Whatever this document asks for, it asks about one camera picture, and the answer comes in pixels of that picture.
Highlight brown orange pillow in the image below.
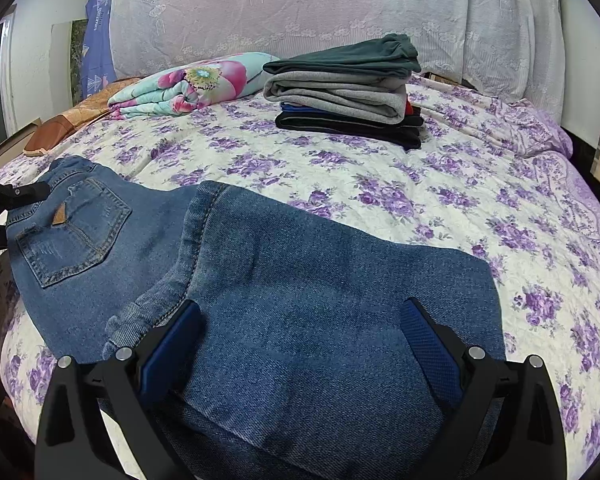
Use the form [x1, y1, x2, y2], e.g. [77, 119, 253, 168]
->
[22, 77, 138, 157]

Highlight folded teal floral quilt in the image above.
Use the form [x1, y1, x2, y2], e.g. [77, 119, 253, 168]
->
[108, 52, 277, 119]

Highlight red blue folded garment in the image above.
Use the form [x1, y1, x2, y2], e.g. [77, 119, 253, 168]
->
[280, 98, 422, 122]

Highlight black folded garment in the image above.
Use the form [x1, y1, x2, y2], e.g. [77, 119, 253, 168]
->
[275, 103, 424, 151]

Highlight blue denim pants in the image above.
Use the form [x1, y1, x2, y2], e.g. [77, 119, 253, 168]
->
[6, 156, 505, 479]

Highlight white lace headboard cover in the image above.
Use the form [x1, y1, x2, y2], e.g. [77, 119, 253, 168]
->
[109, 0, 566, 117]

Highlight purple floral bedspread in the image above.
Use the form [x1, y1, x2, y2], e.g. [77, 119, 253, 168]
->
[0, 72, 600, 480]

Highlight dark teal folded garment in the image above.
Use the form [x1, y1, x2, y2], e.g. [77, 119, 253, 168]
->
[263, 34, 422, 79]

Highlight grey folded garment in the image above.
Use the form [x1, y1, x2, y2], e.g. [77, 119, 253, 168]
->
[263, 72, 407, 125]

